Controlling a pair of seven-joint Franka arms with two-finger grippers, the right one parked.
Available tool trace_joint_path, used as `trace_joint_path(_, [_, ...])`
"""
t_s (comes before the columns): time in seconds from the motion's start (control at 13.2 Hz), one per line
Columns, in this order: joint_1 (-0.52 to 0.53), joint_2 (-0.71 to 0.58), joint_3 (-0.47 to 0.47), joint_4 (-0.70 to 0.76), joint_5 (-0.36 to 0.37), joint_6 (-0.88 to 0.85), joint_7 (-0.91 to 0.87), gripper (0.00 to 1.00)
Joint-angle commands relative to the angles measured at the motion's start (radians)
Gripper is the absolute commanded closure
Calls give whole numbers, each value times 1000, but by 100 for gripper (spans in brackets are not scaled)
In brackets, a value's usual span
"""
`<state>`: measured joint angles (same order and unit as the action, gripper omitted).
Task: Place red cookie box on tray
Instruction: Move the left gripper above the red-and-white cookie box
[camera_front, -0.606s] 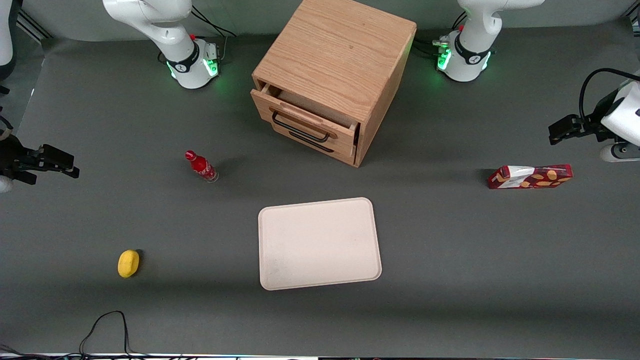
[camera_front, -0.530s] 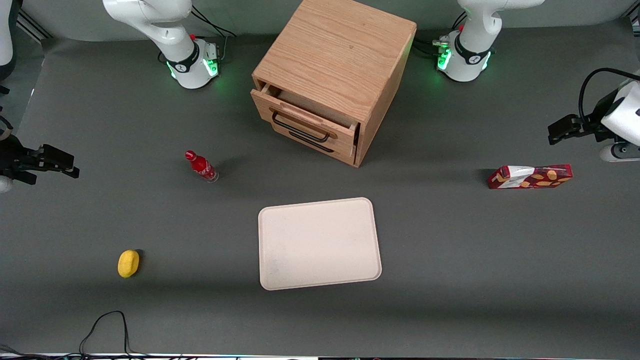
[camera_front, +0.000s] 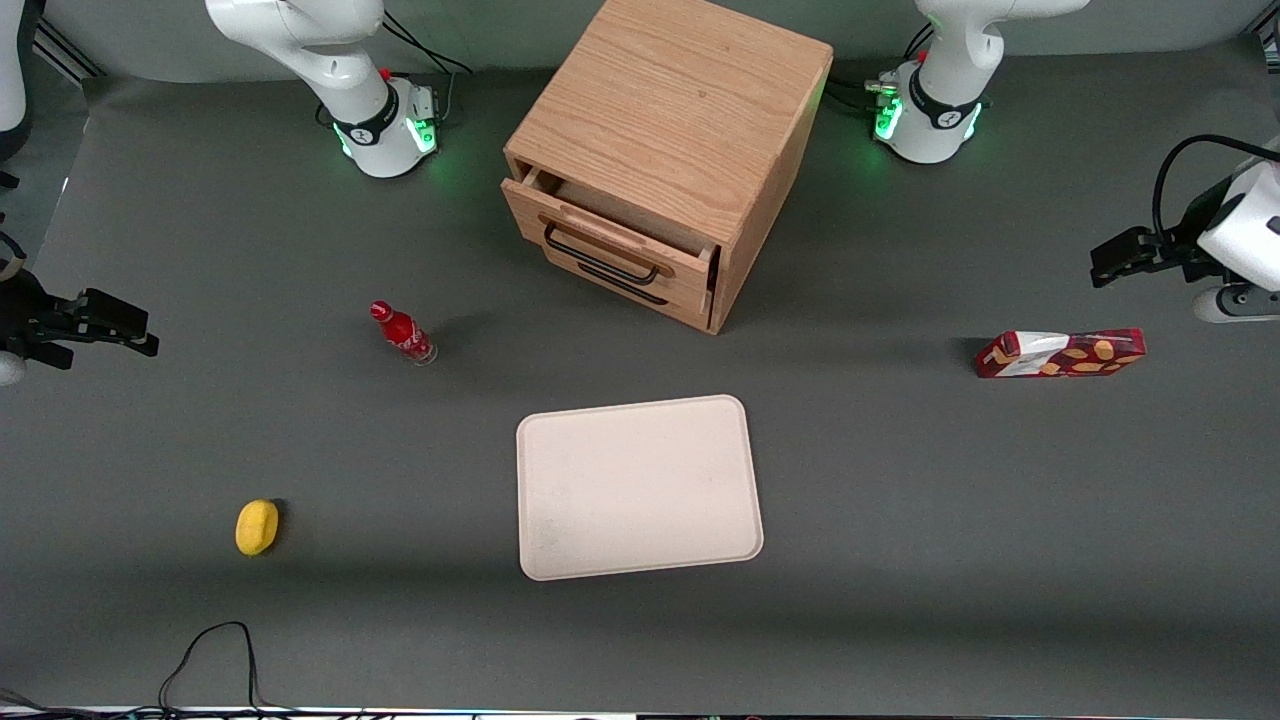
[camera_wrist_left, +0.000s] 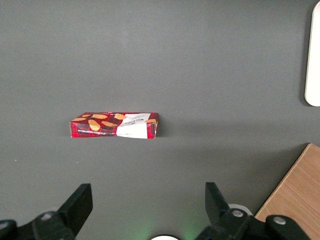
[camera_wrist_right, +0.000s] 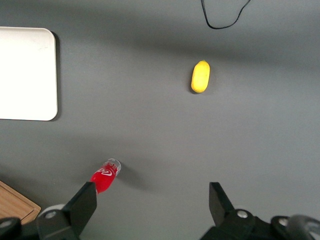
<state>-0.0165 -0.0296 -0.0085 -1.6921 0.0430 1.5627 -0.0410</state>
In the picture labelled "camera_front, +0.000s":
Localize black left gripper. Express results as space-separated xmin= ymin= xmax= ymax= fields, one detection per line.
xmin=1090 ymin=194 xmax=1241 ymax=290

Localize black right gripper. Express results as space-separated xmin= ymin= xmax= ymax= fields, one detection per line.
xmin=0 ymin=268 xmax=161 ymax=371

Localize red cookie box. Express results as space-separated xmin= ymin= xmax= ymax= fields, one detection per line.
xmin=976 ymin=328 xmax=1147 ymax=380

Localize beige plastic tray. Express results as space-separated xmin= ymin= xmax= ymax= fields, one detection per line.
xmin=515 ymin=394 xmax=765 ymax=583

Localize yellow lemon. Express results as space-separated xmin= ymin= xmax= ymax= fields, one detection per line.
xmin=235 ymin=499 xmax=281 ymax=558

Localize red cola bottle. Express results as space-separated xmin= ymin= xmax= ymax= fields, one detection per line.
xmin=369 ymin=300 xmax=439 ymax=367

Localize closed wooden drawer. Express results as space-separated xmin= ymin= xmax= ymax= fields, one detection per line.
xmin=545 ymin=252 xmax=715 ymax=334

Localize wooden drawer cabinet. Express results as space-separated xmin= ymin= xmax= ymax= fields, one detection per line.
xmin=502 ymin=0 xmax=835 ymax=336

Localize open wooden drawer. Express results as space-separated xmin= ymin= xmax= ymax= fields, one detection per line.
xmin=502 ymin=167 xmax=720 ymax=293

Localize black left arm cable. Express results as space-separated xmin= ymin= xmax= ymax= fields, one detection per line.
xmin=1150 ymin=134 xmax=1280 ymax=241

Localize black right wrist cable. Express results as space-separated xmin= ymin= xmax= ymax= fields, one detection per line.
xmin=0 ymin=170 xmax=29 ymax=285

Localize aluminium frame rail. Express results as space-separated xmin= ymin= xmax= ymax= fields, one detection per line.
xmin=33 ymin=20 xmax=105 ymax=83

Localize black left base cables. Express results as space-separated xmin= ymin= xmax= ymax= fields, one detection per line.
xmin=828 ymin=22 xmax=937 ymax=113

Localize black base cables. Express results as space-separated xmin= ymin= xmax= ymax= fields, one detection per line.
xmin=316 ymin=10 xmax=473 ymax=129
xmin=828 ymin=22 xmax=937 ymax=113

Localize black looped table cable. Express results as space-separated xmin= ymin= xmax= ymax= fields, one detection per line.
xmin=0 ymin=621 xmax=301 ymax=720

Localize black right base cables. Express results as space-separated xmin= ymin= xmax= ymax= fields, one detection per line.
xmin=316 ymin=10 xmax=473 ymax=129

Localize black drawer handle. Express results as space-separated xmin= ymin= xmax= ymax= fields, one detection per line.
xmin=543 ymin=222 xmax=676 ymax=287
xmin=577 ymin=262 xmax=670 ymax=307

